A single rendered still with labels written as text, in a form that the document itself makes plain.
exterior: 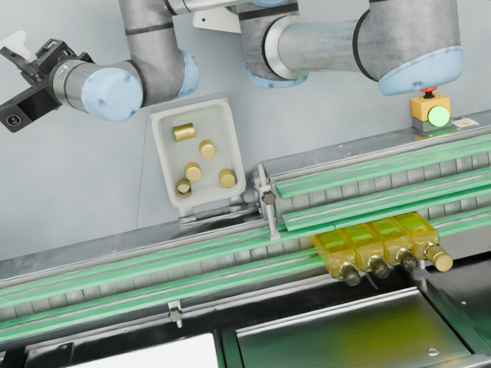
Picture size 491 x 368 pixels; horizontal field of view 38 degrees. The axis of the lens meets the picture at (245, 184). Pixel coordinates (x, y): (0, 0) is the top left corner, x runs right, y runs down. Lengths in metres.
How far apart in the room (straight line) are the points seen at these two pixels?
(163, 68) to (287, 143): 0.64
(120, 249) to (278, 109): 0.48
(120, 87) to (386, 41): 0.37
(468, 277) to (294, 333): 0.44
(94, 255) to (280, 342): 0.46
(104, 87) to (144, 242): 0.65
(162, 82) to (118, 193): 0.63
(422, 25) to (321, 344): 0.71
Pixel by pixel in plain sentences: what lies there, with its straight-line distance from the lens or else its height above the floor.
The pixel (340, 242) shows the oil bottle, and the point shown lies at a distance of 1.46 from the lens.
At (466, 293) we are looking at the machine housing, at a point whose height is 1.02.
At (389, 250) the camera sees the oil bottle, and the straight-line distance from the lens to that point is 1.43.
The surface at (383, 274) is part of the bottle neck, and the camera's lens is 1.39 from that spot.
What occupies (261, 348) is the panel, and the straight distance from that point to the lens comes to 1.45.
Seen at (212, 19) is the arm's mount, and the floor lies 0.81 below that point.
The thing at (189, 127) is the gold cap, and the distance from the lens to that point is 1.57.
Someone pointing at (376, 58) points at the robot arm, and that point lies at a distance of 1.01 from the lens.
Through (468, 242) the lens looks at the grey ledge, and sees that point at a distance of 1.73.
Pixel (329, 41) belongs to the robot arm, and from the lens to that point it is 1.13.
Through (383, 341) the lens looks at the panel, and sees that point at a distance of 1.41.
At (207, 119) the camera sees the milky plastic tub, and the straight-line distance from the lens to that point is 1.60.
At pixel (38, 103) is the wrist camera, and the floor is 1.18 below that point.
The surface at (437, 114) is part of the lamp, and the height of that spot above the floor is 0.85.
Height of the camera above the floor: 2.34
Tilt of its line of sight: 71 degrees down
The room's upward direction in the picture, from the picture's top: 156 degrees clockwise
